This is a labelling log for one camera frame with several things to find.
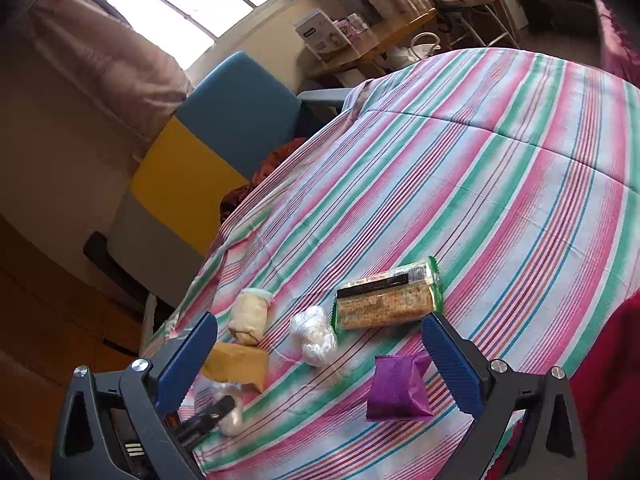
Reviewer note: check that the pink blanket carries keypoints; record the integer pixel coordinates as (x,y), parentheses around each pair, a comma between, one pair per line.
(617,35)

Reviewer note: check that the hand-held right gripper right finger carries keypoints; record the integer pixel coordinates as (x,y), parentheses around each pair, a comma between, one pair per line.
(450,365)

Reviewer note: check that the green cracker packet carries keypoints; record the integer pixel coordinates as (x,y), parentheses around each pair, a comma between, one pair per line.
(387,295)

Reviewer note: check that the white plastic bundle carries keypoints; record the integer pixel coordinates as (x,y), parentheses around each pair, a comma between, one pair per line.
(232,417)
(312,335)

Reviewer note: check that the striped pink green cloth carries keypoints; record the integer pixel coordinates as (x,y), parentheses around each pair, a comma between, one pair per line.
(475,185)

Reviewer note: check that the pink bundled curtain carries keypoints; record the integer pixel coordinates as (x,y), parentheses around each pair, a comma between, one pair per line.
(110,60)

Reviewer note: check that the grey yellow blue chair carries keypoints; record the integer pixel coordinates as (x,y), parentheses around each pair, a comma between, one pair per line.
(190,175)

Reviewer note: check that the white folding stand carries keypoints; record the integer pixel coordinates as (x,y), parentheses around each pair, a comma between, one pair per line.
(475,5)

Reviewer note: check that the wooden desk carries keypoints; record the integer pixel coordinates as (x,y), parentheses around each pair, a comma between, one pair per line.
(370,45)

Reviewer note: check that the yellow sponge cake pieces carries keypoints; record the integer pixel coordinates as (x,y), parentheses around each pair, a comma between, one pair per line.
(235,367)

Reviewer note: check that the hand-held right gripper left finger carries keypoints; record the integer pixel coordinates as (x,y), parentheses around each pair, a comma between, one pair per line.
(185,365)

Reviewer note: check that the white printed carton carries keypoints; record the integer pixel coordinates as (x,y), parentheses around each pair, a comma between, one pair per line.
(320,35)

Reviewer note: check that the dark red cloth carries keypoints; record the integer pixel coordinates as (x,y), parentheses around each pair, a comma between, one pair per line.
(270,170)

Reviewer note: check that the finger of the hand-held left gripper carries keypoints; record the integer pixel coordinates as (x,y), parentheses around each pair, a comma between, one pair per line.
(210,416)

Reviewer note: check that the purple snack packet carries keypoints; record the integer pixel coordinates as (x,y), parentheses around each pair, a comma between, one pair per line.
(397,385)

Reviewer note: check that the cream roll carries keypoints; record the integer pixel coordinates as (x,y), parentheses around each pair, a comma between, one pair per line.
(247,317)

